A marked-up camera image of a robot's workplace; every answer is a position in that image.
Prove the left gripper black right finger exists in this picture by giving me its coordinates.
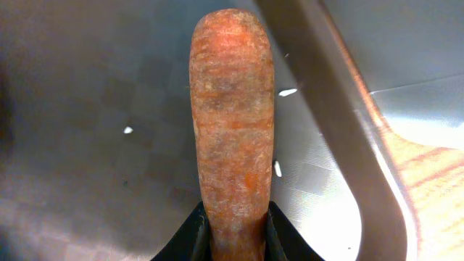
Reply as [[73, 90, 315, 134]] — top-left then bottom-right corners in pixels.
[[265, 201, 323, 261]]

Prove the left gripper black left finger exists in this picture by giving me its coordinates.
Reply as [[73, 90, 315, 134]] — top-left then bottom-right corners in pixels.
[[151, 202, 212, 261]]

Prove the orange carrot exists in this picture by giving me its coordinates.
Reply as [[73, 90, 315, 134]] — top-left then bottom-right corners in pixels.
[[189, 9, 275, 260]]

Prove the brown serving tray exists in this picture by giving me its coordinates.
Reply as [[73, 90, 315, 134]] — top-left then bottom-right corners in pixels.
[[1, 1, 407, 260]]

